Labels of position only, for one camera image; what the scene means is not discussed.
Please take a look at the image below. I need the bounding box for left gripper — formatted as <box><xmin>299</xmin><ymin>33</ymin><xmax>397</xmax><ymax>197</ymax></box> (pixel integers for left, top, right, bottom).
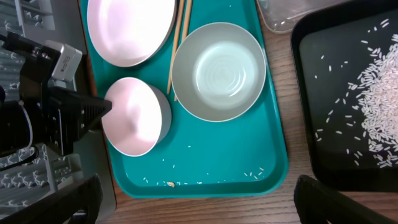
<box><xmin>1</xmin><ymin>32</ymin><xmax>112</xmax><ymax>156</ymax></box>

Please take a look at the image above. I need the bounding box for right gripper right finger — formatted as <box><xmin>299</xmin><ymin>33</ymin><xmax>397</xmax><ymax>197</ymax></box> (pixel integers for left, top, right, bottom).
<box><xmin>294</xmin><ymin>175</ymin><xmax>397</xmax><ymax>224</ymax></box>

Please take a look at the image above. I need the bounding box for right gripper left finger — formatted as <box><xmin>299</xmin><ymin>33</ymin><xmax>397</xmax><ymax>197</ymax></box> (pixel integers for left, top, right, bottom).
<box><xmin>1</xmin><ymin>174</ymin><xmax>103</xmax><ymax>224</ymax></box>

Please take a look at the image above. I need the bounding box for small pink bowl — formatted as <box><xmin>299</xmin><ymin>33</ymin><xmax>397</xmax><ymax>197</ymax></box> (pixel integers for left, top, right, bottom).
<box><xmin>102</xmin><ymin>77</ymin><xmax>172</xmax><ymax>157</ymax></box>

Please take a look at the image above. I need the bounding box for pile of white rice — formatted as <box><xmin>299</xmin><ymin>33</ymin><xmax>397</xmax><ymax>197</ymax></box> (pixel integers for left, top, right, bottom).
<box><xmin>313</xmin><ymin>17</ymin><xmax>398</xmax><ymax>169</ymax></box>

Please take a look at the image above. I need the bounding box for grey bowl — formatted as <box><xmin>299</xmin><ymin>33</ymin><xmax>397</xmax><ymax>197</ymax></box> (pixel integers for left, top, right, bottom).
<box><xmin>172</xmin><ymin>22</ymin><xmax>266</xmax><ymax>123</ymax></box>

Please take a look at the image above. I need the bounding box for grey plastic dishwasher rack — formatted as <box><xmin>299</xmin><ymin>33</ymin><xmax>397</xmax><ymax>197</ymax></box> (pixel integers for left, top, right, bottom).
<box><xmin>1</xmin><ymin>0</ymin><xmax>116</xmax><ymax>220</ymax></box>

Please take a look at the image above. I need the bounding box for black waste tray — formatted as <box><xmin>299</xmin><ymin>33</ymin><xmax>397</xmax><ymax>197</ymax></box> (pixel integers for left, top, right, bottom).
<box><xmin>291</xmin><ymin>1</ymin><xmax>397</xmax><ymax>192</ymax></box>

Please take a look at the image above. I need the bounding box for clear plastic waste bin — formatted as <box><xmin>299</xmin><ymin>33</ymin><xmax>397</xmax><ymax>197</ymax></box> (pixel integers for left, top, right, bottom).
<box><xmin>257</xmin><ymin>0</ymin><xmax>349</xmax><ymax>34</ymax></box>

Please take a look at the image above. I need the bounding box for large pink round plate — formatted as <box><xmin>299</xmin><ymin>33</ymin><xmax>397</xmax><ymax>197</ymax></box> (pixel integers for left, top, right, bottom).
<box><xmin>86</xmin><ymin>0</ymin><xmax>177</xmax><ymax>67</ymax></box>

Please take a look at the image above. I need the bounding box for upper wooden chopstick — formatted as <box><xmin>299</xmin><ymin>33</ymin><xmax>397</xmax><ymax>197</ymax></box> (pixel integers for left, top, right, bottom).
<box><xmin>167</xmin><ymin>0</ymin><xmax>185</xmax><ymax>95</ymax></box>

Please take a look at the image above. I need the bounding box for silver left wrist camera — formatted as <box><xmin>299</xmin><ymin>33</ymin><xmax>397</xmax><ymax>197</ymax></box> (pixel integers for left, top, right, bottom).
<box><xmin>44</xmin><ymin>40</ymin><xmax>83</xmax><ymax>83</ymax></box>

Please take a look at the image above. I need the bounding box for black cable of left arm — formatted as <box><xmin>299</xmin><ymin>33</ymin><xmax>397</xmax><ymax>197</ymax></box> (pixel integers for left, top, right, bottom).
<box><xmin>0</xmin><ymin>144</ymin><xmax>40</xmax><ymax>172</ymax></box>

